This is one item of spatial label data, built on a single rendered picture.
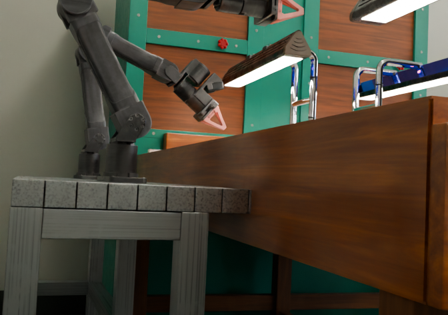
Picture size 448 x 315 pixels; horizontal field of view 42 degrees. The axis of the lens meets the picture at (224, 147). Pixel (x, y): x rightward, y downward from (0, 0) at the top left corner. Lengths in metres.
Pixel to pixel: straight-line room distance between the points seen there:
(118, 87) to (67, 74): 1.87
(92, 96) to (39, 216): 0.94
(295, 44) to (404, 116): 1.09
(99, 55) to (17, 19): 1.91
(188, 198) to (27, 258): 0.25
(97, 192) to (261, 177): 0.25
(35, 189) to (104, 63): 0.39
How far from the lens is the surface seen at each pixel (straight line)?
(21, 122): 3.00
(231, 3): 1.28
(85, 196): 0.88
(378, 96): 2.01
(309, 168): 0.75
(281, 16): 1.32
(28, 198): 0.88
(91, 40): 1.19
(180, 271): 0.92
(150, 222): 0.90
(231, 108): 2.39
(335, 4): 2.67
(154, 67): 1.82
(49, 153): 2.99
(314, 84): 1.90
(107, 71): 1.18
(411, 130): 0.57
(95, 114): 1.77
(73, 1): 1.18
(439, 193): 0.53
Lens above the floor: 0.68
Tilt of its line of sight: 4 degrees up
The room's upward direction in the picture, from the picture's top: 3 degrees clockwise
